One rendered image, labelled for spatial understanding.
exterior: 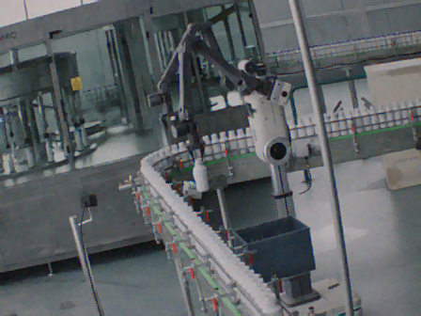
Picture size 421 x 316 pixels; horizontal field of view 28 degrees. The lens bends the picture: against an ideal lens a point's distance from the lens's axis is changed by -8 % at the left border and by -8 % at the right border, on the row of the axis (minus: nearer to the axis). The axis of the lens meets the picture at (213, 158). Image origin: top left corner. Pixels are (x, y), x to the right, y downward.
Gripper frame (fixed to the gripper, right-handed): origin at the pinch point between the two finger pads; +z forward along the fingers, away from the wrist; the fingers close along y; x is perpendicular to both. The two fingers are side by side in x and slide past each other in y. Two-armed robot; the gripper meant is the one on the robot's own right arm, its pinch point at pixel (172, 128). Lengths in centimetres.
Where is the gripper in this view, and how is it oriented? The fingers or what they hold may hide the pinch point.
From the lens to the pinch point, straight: 513.2
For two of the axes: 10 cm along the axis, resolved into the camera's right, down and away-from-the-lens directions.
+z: 2.0, 9.6, 1.7
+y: -9.6, 2.3, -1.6
